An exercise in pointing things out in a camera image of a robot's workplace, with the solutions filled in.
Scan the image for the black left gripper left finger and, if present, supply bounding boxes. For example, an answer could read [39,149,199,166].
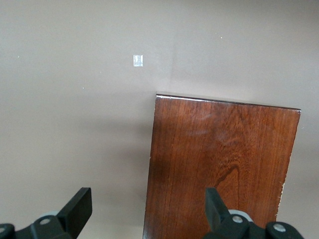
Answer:
[0,187,93,239]

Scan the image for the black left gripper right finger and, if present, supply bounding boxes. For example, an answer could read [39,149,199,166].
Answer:
[201,188,304,239]

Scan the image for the dark brown wooden cabinet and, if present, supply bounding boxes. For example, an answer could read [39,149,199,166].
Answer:
[143,92,302,239]

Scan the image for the small tape patch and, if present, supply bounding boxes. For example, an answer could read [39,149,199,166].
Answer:
[133,54,144,68]

